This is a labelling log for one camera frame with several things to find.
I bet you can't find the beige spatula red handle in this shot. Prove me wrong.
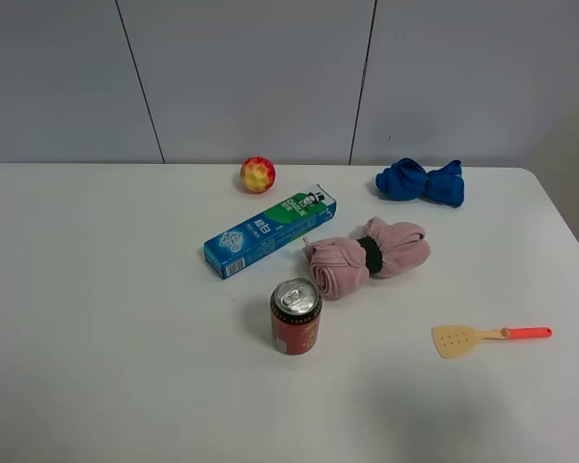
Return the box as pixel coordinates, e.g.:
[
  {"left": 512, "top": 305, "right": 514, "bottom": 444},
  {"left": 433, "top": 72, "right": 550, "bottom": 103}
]
[{"left": 431, "top": 325, "right": 553, "bottom": 360}]

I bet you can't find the pink towel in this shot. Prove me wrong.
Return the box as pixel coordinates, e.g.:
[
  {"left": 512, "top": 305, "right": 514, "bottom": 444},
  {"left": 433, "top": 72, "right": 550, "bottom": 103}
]
[{"left": 304, "top": 217, "right": 430, "bottom": 299}]

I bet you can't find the red soda can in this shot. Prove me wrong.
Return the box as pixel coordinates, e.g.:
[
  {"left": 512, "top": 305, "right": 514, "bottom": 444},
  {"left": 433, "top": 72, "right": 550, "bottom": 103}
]
[{"left": 270, "top": 278, "right": 322, "bottom": 355}]

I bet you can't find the blue rolled towel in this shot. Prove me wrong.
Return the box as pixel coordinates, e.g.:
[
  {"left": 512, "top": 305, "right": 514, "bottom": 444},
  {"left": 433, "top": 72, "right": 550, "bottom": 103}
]
[{"left": 374, "top": 158, "right": 465, "bottom": 208}]

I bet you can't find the blue green toothpaste box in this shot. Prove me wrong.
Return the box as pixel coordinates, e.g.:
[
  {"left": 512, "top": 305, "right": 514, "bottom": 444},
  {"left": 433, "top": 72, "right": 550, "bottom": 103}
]
[{"left": 203, "top": 184, "right": 337, "bottom": 280}]

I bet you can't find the red yellow ball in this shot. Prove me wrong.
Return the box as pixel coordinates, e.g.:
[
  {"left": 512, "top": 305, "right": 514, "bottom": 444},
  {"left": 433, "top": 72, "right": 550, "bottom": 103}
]
[{"left": 240, "top": 156, "right": 276, "bottom": 194}]

